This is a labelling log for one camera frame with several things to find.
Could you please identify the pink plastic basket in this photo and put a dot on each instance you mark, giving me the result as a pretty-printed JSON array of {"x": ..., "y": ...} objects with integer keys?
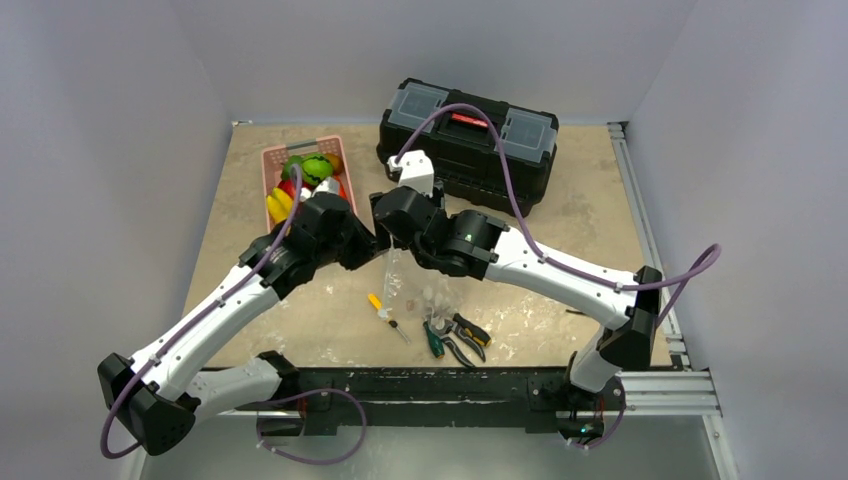
[{"x": 273, "y": 158}]

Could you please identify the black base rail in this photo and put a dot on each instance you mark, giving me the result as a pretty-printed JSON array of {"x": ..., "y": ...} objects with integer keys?
[{"x": 537, "y": 400}]

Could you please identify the black orange screwdriver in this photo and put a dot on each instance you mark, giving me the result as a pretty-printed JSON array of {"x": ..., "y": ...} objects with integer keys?
[{"x": 471, "y": 331}]

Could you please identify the green handled screwdriver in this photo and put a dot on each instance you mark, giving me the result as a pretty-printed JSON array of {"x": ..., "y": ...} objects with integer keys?
[{"x": 434, "y": 342}]

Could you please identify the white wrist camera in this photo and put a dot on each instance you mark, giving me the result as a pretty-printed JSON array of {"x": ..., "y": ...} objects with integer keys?
[
  {"x": 415, "y": 170},
  {"x": 331, "y": 185}
]

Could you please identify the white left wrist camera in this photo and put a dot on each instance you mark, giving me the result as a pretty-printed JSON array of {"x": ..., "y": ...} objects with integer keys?
[{"x": 331, "y": 185}]

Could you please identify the orange toy fruit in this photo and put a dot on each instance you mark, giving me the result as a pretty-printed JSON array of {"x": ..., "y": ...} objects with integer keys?
[{"x": 336, "y": 162}]

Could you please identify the yellow handled screwdriver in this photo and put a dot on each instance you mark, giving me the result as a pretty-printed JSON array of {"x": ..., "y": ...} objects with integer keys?
[{"x": 383, "y": 314}]

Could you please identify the black plastic toolbox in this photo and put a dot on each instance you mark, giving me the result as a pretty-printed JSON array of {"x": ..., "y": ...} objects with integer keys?
[{"x": 463, "y": 151}]

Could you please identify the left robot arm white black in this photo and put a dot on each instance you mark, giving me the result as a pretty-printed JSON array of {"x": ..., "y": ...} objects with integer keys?
[{"x": 158, "y": 394}]

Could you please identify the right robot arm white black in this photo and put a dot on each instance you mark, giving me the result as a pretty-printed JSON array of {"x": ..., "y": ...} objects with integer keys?
[{"x": 473, "y": 244}]

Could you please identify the clear zip top bag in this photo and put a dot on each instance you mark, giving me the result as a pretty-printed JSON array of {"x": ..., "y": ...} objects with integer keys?
[{"x": 411, "y": 293}]

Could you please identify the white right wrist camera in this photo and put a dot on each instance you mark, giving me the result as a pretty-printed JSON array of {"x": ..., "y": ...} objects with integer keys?
[{"x": 415, "y": 170}]

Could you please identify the green toy bell pepper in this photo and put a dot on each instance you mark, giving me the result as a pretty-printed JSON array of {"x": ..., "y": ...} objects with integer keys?
[{"x": 287, "y": 167}]

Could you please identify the yellow toy banana upper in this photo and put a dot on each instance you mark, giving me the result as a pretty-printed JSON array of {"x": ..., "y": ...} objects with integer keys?
[{"x": 279, "y": 205}]

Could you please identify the green toy melon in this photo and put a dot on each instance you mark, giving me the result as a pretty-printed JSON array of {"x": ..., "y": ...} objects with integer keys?
[{"x": 316, "y": 168}]

